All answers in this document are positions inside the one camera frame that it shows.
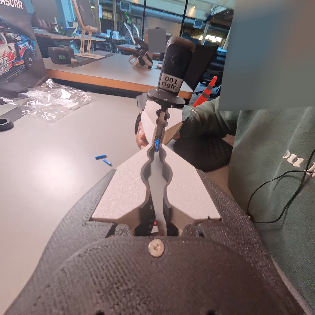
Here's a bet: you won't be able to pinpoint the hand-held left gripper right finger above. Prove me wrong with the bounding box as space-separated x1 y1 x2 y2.
159 144 221 236

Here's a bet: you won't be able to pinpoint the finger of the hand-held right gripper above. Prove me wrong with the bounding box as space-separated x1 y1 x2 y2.
141 101 161 147
161 109 184 146

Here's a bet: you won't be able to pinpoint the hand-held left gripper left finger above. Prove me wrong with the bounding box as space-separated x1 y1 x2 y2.
92 144 155 236

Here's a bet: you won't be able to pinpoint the black lego frame assembly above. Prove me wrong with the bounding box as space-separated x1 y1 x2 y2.
141 203 159 237

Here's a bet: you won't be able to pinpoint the person's right forearm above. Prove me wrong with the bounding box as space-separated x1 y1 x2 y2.
182 97 237 143

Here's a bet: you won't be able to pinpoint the black lego set box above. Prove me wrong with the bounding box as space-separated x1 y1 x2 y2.
0 0 47 99

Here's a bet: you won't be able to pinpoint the person's right hand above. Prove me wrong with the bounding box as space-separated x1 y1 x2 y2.
136 118 153 150

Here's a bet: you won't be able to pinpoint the black office chair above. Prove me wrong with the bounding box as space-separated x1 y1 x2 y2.
187 44 219 92

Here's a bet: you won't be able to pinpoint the black white tabletop device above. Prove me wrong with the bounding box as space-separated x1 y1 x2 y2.
129 37 154 69

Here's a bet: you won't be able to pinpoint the orange traffic cone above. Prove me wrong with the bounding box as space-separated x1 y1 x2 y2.
193 76 218 107

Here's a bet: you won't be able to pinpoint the wooden side table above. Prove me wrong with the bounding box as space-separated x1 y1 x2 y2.
43 50 193 99

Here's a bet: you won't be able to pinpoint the clear plastic bag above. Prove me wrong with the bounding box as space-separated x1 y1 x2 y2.
18 79 93 122

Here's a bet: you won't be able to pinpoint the black device green lights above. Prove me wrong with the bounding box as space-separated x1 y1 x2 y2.
47 46 75 65

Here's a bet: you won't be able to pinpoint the black wired earphones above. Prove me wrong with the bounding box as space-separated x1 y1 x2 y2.
246 148 315 223

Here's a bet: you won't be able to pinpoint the white frame stand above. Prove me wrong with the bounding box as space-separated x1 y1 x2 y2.
74 0 105 59

